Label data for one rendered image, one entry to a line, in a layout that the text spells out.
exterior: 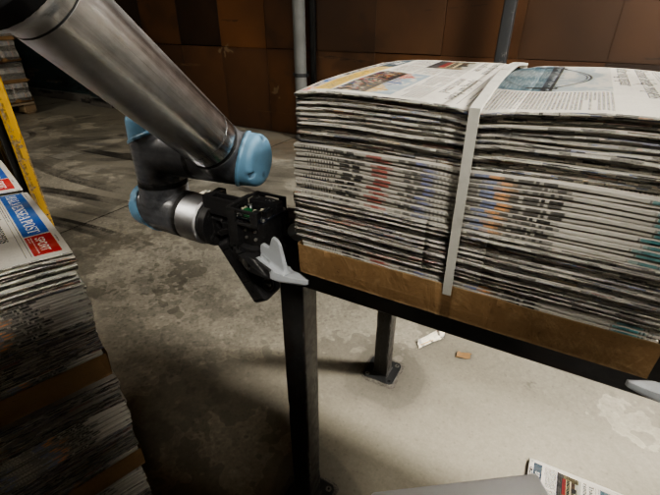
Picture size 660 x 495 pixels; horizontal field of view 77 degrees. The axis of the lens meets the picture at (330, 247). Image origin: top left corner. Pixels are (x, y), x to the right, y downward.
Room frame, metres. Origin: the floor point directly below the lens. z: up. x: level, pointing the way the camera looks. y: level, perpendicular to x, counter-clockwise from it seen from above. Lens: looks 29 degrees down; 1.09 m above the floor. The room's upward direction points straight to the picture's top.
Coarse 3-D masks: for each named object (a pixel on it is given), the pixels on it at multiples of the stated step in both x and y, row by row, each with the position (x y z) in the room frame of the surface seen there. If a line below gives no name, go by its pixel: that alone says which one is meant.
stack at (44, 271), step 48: (0, 192) 0.66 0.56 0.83; (0, 240) 0.49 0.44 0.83; (48, 240) 0.49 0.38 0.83; (0, 288) 0.41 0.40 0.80; (48, 288) 0.44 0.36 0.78; (0, 336) 0.40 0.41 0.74; (48, 336) 0.43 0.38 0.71; (96, 336) 0.47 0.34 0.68; (0, 384) 0.38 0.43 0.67; (96, 384) 0.45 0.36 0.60; (0, 432) 0.37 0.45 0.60; (48, 432) 0.40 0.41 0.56; (96, 432) 0.44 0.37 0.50; (0, 480) 0.35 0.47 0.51; (48, 480) 0.38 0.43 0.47; (144, 480) 0.47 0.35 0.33
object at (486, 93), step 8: (512, 64) 0.51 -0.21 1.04; (520, 64) 0.53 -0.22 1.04; (504, 72) 0.45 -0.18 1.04; (496, 80) 0.42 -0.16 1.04; (488, 88) 0.40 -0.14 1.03; (496, 88) 0.41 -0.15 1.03; (480, 96) 0.38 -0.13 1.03; (488, 96) 0.38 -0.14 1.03; (472, 104) 0.36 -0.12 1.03; (480, 104) 0.36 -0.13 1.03
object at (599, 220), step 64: (512, 128) 0.35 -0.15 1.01; (576, 128) 0.32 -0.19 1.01; (640, 128) 0.31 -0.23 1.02; (512, 192) 0.34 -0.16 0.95; (576, 192) 0.32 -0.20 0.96; (640, 192) 0.30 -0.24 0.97; (512, 256) 0.33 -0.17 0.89; (576, 256) 0.31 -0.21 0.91; (640, 256) 0.29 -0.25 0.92; (576, 320) 0.31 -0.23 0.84; (640, 320) 0.28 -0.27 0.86
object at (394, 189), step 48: (336, 96) 0.43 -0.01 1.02; (384, 96) 0.40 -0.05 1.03; (432, 96) 0.41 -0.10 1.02; (336, 144) 0.43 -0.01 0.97; (384, 144) 0.40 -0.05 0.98; (432, 144) 0.38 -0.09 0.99; (336, 192) 0.43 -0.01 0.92; (384, 192) 0.40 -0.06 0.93; (336, 240) 0.43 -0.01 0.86; (384, 240) 0.40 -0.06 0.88
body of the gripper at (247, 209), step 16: (208, 192) 0.57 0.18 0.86; (224, 192) 0.58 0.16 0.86; (256, 192) 0.57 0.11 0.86; (208, 208) 0.56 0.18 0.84; (224, 208) 0.54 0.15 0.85; (240, 208) 0.54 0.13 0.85; (256, 208) 0.55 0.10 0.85; (272, 208) 0.53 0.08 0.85; (208, 224) 0.55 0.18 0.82; (224, 224) 0.55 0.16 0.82; (240, 224) 0.51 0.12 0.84; (256, 224) 0.50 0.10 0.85; (272, 224) 0.53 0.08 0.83; (208, 240) 0.55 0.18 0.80; (240, 240) 0.52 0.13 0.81; (256, 240) 0.51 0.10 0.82
